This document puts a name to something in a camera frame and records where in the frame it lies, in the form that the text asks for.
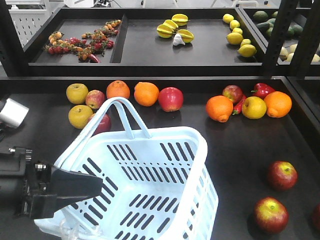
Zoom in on yellow starfruit left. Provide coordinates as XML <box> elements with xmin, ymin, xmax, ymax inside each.
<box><xmin>156</xmin><ymin>24</ymin><xmax>176</xmax><ymax>39</ymax></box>

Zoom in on cherry tomato vine pile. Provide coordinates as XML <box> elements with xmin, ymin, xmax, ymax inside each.
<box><xmin>43</xmin><ymin>19</ymin><xmax>122</xmax><ymax>63</ymax></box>

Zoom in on black wooden produce stand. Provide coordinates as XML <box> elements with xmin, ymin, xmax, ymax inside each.
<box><xmin>0</xmin><ymin>77</ymin><xmax>320</xmax><ymax>240</ymax></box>

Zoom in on yellow starfruit middle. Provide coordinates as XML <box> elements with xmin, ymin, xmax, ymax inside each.
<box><xmin>163</xmin><ymin>19</ymin><xmax>179</xmax><ymax>30</ymax></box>

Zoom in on yellow starfruit top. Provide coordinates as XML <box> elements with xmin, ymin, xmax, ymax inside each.
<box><xmin>171</xmin><ymin>13</ymin><xmax>189</xmax><ymax>27</ymax></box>

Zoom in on pale yellow melons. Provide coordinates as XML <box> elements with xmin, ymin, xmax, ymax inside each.
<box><xmin>279</xmin><ymin>43</ymin><xmax>320</xmax><ymax>63</ymax></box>

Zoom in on yellow starfruit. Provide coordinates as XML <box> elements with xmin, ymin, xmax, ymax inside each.
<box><xmin>156</xmin><ymin>24</ymin><xmax>176</xmax><ymax>39</ymax></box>
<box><xmin>176</xmin><ymin>29</ymin><xmax>194</xmax><ymax>44</ymax></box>
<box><xmin>163</xmin><ymin>19</ymin><xmax>179</xmax><ymax>30</ymax></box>
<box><xmin>171</xmin><ymin>13</ymin><xmax>189</xmax><ymax>27</ymax></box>

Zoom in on yellow pear back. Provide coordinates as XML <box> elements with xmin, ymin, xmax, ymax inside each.
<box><xmin>66</xmin><ymin>83</ymin><xmax>89</xmax><ymax>105</ymax></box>

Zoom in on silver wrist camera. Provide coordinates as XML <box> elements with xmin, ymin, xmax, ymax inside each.
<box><xmin>0</xmin><ymin>98</ymin><xmax>29</xmax><ymax>129</ymax></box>

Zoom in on red bell pepper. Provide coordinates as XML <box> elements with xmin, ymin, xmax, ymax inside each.
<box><xmin>250</xmin><ymin>82</ymin><xmax>276</xmax><ymax>99</ymax></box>

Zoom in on yellow starfruit right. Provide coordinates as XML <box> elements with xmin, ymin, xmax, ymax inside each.
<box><xmin>176</xmin><ymin>29</ymin><xmax>194</xmax><ymax>44</ymax></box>

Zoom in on orange right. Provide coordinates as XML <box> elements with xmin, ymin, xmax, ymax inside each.
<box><xmin>264</xmin><ymin>91</ymin><xmax>292</xmax><ymax>118</ymax></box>

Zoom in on row of lemons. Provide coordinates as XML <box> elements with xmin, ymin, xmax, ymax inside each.
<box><xmin>222</xmin><ymin>13</ymin><xmax>257</xmax><ymax>58</ymax></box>

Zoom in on small pink-red apple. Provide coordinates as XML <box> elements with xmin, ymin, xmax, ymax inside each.
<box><xmin>85</xmin><ymin>89</ymin><xmax>105</xmax><ymax>110</ymax></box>

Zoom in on white garlic bulb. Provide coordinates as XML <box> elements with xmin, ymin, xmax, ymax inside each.
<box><xmin>172</xmin><ymin>33</ymin><xmax>186</xmax><ymax>46</ymax></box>

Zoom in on black upper display shelf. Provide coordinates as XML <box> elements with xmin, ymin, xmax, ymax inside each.
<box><xmin>0</xmin><ymin>1</ymin><xmax>320</xmax><ymax>79</ymax></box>

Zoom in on red apple near lower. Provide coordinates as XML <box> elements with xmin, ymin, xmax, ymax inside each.
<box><xmin>253</xmin><ymin>197</ymin><xmax>289</xmax><ymax>234</ymax></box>

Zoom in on yellow pear front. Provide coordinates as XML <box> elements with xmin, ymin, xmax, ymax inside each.
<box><xmin>68</xmin><ymin>105</ymin><xmax>93</xmax><ymax>129</ymax></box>

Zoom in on orange left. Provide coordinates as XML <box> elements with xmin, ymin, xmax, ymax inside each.
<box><xmin>106</xmin><ymin>80</ymin><xmax>131</xmax><ymax>99</ymax></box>

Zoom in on pile of avocados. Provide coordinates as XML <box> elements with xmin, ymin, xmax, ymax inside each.
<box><xmin>252</xmin><ymin>10</ymin><xmax>303</xmax><ymax>38</ymax></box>

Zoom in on bright red apple middle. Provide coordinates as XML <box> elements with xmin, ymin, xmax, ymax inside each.
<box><xmin>158</xmin><ymin>87</ymin><xmax>184</xmax><ymax>112</ymax></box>

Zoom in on red apple behind pear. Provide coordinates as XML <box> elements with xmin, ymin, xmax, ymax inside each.
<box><xmin>222</xmin><ymin>84</ymin><xmax>243</xmax><ymax>104</ymax></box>

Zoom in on light blue plastic basket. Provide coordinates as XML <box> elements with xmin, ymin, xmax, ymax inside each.
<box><xmin>35</xmin><ymin>97</ymin><xmax>219</xmax><ymax>240</ymax></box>

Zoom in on red chili pepper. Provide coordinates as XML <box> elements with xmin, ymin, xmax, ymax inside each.
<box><xmin>232</xmin><ymin>94</ymin><xmax>247</xmax><ymax>115</ymax></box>

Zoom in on dark red apple left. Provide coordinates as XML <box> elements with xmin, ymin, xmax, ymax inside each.
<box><xmin>92</xmin><ymin>114</ymin><xmax>112</xmax><ymax>136</ymax></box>

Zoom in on red apple near upper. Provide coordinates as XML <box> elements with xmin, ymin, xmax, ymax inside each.
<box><xmin>267</xmin><ymin>161</ymin><xmax>298</xmax><ymax>192</ymax></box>

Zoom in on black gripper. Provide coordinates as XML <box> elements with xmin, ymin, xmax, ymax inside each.
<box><xmin>0</xmin><ymin>146</ymin><xmax>103</xmax><ymax>220</ymax></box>

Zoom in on orange with knob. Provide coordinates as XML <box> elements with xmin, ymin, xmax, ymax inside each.
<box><xmin>205</xmin><ymin>95</ymin><xmax>233</xmax><ymax>123</ymax></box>

